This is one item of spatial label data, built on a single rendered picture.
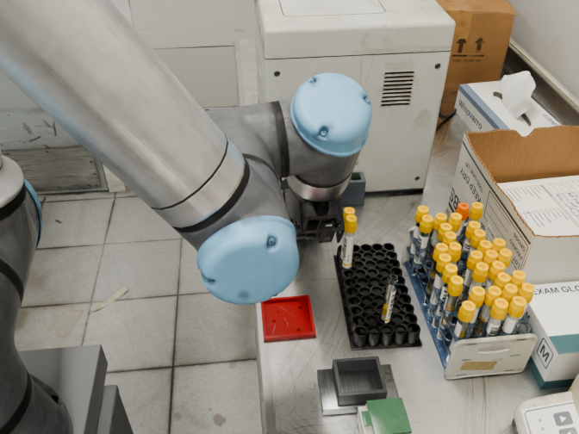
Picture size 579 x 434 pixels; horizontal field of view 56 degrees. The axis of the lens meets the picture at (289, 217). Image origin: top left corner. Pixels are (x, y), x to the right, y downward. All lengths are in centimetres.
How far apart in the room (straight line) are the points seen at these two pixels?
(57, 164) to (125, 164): 214
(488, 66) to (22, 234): 104
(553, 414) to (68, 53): 57
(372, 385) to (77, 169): 198
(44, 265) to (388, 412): 181
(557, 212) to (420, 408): 38
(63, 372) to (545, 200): 71
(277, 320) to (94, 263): 151
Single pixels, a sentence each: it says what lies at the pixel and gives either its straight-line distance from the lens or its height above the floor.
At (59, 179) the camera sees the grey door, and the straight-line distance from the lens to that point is 254.
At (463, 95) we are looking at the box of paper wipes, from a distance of 122.
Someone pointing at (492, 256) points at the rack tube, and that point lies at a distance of 71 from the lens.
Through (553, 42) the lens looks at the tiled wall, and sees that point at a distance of 136.
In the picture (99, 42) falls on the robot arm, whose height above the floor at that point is 134.
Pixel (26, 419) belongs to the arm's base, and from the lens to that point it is 58.
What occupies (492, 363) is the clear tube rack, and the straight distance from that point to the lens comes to 72.
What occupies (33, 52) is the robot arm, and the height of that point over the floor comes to 134.
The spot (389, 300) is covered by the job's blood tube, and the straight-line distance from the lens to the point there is 69.
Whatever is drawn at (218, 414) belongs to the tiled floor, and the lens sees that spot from 170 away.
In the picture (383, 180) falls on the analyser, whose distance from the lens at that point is 95.
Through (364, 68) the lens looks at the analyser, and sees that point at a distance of 84.
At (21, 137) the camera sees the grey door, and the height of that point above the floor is 30.
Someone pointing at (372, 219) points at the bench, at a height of 88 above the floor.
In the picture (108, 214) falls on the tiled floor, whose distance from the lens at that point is 241.
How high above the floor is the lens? 145
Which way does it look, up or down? 40 degrees down
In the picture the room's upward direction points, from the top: straight up
